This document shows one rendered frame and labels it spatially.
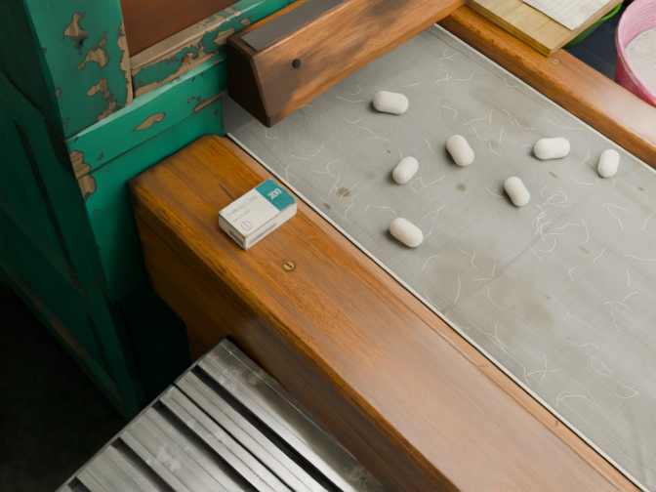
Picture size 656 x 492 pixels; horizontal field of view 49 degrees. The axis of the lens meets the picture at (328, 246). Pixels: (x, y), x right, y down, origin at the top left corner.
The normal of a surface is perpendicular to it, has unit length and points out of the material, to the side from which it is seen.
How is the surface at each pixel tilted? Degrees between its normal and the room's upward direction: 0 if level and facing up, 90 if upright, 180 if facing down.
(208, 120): 89
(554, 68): 0
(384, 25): 67
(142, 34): 90
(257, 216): 0
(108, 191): 89
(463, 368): 0
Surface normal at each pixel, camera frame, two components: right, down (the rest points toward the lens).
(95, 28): 0.70, 0.62
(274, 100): 0.68, 0.33
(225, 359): 0.09, -0.57
